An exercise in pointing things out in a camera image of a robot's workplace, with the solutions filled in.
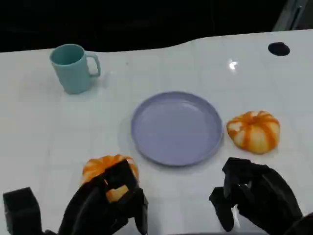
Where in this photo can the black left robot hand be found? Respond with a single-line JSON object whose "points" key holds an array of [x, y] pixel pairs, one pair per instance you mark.
{"points": [[85, 210]]}

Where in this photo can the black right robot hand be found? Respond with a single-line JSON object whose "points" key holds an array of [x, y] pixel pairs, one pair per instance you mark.
{"points": [[266, 195]]}

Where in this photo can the orange and white bread roll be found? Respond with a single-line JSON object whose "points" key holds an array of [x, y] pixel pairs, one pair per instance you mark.
{"points": [[97, 164], [254, 134]]}

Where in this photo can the lilac plate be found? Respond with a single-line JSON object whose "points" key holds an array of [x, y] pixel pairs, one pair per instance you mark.
{"points": [[176, 129]]}

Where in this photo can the pale green mug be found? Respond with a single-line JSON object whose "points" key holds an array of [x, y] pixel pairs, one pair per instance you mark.
{"points": [[72, 76]]}

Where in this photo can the black round table grommet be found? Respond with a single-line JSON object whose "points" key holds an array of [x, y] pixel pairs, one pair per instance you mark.
{"points": [[278, 48]]}

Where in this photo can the grey background furniture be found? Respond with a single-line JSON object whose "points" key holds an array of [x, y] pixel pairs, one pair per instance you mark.
{"points": [[293, 14]]}

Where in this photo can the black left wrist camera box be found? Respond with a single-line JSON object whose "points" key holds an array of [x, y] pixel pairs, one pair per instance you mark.
{"points": [[22, 210]]}

